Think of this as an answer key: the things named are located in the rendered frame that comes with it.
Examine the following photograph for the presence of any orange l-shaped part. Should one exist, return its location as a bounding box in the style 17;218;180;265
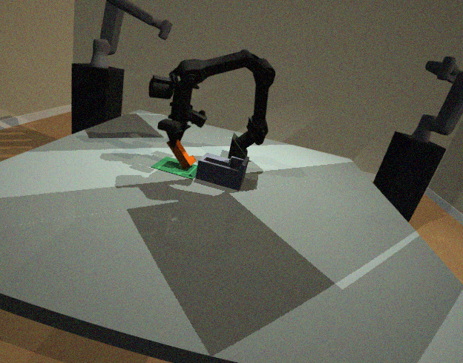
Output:
167;139;196;169

